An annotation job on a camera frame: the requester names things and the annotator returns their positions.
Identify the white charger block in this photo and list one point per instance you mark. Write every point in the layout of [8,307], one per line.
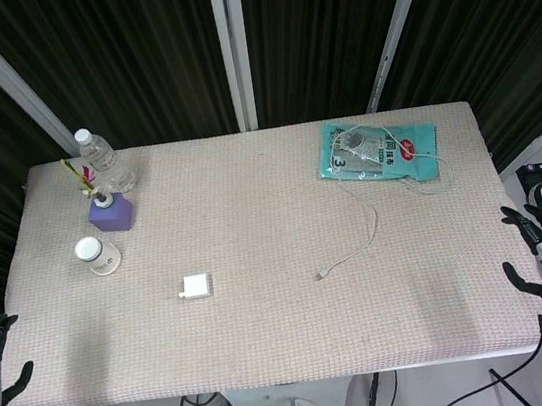
[197,285]

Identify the teal cleaning cloth package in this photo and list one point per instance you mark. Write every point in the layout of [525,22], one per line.
[422,161]

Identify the flower sprig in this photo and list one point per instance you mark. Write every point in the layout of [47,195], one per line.
[90,174]

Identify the clear plastic water bottle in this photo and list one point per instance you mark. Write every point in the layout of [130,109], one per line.
[103,161]

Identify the beige waffle table cloth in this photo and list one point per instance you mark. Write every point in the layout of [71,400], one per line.
[271,203]

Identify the white aluminium frame post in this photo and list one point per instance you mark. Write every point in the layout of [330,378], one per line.
[237,66]
[399,18]
[6,73]
[522,160]

